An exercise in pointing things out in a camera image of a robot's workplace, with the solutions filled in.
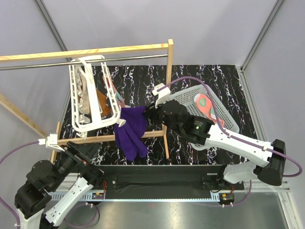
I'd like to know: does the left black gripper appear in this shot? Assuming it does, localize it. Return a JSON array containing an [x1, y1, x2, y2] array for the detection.
[[50, 140, 102, 190]]

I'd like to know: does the purple sock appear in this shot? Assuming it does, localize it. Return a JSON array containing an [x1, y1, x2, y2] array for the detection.
[[114, 106, 148, 161]]

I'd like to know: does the pink patterned sock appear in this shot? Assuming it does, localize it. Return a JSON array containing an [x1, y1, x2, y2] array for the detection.
[[193, 94, 217, 123], [106, 79, 130, 107]]

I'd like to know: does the white plastic clip hanger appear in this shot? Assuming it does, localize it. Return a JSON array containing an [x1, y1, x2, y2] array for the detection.
[[68, 55, 126, 139]]

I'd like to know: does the orange sock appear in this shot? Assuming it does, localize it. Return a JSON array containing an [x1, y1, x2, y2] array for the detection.
[[96, 89, 112, 118]]

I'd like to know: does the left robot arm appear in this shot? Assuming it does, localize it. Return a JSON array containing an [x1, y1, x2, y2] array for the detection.
[[15, 141, 106, 229]]

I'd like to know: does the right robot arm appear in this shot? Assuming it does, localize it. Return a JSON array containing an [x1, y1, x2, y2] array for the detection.
[[144, 100, 285, 189]]

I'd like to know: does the white plastic basket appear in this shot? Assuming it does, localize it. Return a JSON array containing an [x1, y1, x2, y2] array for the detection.
[[167, 85, 242, 153]]

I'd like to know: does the black marbled mat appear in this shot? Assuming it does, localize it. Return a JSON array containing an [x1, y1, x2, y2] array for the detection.
[[56, 64, 260, 166]]

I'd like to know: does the metal rack rod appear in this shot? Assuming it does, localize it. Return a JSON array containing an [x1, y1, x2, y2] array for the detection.
[[0, 54, 168, 71]]

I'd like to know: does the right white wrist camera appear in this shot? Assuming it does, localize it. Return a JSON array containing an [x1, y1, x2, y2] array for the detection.
[[152, 83, 171, 108]]

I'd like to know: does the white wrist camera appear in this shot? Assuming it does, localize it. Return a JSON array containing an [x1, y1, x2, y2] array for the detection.
[[152, 83, 171, 108], [38, 134, 64, 152]]

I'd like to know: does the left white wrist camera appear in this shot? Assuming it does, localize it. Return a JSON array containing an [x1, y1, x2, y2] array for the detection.
[[38, 134, 64, 152]]

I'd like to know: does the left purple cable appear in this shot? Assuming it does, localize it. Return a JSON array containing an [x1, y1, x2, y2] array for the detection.
[[0, 140, 40, 222]]

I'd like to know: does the purple cable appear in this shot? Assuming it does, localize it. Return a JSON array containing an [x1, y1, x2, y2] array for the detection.
[[161, 76, 303, 177], [0, 140, 40, 222]]

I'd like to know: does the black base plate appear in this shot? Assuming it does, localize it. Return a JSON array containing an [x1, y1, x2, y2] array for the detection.
[[51, 164, 245, 200]]

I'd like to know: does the wooden clothes rack frame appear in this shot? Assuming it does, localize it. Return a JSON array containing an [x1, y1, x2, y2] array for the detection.
[[0, 39, 174, 163]]

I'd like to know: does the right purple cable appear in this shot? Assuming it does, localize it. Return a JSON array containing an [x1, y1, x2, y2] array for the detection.
[[161, 76, 303, 177]]

